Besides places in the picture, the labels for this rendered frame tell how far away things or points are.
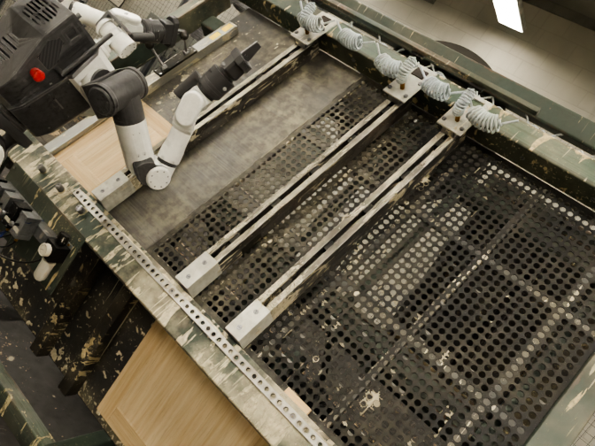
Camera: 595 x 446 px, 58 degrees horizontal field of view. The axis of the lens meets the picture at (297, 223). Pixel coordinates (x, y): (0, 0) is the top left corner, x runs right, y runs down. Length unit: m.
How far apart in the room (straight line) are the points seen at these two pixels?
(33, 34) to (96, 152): 0.67
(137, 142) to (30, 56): 0.35
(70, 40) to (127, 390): 1.19
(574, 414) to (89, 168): 1.75
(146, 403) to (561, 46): 6.02
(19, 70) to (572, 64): 6.05
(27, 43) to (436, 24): 6.22
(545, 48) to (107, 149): 5.65
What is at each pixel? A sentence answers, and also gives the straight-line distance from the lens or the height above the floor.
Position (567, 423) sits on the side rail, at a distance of 1.60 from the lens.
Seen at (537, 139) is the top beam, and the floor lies 1.93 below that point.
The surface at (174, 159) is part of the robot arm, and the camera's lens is 1.73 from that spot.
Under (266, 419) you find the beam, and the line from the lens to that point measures 1.52.
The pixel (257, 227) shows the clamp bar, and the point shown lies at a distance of 1.73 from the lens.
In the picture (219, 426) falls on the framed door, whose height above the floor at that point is 0.58.
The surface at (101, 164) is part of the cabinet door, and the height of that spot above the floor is 0.98.
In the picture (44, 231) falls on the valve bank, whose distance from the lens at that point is 2.01.
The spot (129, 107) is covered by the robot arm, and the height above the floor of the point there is 1.29.
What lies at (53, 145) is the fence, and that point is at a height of 0.93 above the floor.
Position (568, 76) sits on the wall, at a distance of 6.85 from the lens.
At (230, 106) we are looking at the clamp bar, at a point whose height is 1.43.
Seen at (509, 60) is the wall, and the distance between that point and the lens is 7.00.
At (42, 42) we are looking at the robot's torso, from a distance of 1.62.
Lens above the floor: 1.51
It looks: 8 degrees down
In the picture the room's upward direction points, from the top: 35 degrees clockwise
